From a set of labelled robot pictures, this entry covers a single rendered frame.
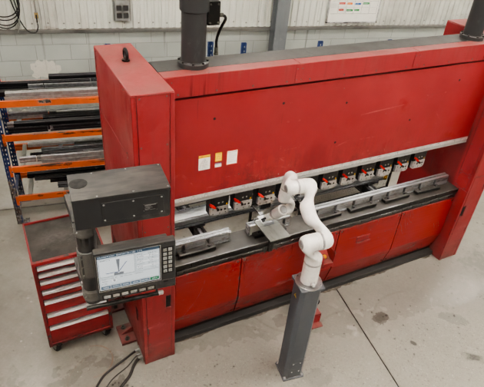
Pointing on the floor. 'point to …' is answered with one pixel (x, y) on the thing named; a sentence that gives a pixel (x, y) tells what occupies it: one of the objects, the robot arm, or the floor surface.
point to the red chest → (61, 282)
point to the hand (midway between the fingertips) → (266, 219)
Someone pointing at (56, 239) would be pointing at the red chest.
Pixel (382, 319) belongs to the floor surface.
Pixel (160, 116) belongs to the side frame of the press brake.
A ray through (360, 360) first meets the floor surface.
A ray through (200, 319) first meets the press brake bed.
